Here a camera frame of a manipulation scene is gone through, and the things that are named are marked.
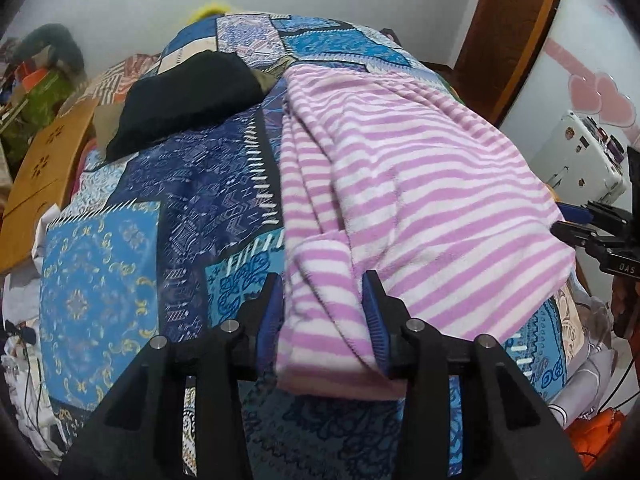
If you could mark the white appliance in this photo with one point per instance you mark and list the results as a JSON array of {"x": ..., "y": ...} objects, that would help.
[{"x": 580, "y": 160}]

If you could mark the green storage box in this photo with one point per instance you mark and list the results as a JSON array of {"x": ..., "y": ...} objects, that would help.
[{"x": 40, "y": 95}]

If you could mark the pink striped towel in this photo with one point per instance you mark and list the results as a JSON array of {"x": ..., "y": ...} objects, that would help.
[{"x": 400, "y": 185}]

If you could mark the wooden lap desk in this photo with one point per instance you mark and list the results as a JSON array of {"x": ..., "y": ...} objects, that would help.
[{"x": 45, "y": 170}]

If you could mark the brown wooden door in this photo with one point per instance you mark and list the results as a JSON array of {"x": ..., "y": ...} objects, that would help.
[{"x": 510, "y": 35}]

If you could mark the white printed cloth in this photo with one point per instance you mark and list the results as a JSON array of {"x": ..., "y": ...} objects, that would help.
[{"x": 590, "y": 360}]

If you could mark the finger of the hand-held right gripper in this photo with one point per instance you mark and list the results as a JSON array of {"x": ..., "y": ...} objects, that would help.
[
  {"x": 575, "y": 212},
  {"x": 575, "y": 235}
]

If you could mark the grey plush toy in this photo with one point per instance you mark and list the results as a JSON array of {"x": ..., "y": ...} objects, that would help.
[{"x": 50, "y": 40}]

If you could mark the orange cloth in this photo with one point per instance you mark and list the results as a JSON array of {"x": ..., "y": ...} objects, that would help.
[{"x": 595, "y": 435}]

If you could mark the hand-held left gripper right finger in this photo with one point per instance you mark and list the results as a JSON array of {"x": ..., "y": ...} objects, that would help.
[{"x": 374, "y": 325}]

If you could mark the orange striped blanket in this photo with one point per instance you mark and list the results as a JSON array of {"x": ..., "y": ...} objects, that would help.
[{"x": 115, "y": 80}]

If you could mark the white wardrobe door pink hearts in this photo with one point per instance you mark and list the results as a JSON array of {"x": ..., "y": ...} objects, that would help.
[{"x": 590, "y": 20}]

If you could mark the black folded garment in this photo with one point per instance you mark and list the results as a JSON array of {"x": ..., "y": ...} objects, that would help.
[{"x": 185, "y": 95}]

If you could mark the blue patchwork blanket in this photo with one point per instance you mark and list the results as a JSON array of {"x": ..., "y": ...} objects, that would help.
[{"x": 125, "y": 285}]

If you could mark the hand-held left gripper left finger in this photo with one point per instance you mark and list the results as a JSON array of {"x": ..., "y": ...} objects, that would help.
[{"x": 270, "y": 320}]

